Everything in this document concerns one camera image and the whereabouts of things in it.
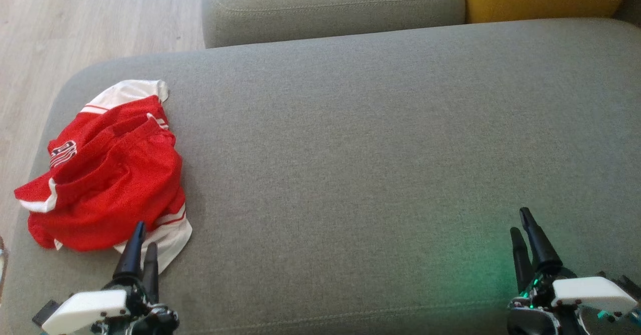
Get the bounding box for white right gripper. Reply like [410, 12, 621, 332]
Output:
[507, 207, 639, 335]

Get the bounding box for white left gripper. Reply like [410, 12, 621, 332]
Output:
[42, 221, 180, 335]

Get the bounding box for red sports shorts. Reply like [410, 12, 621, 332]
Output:
[14, 119, 187, 252]

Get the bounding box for red white basketball jersey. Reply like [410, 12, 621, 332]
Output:
[48, 79, 193, 274]

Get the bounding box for woven wicker basket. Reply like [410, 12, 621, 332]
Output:
[0, 236, 8, 305]

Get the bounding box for large grey sofa seat cushion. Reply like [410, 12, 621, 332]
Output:
[0, 18, 641, 335]

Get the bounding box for dark grey sofa backrest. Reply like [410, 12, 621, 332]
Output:
[614, 0, 641, 28]

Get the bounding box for small grey sofa cushion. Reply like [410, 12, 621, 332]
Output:
[202, 0, 467, 49]

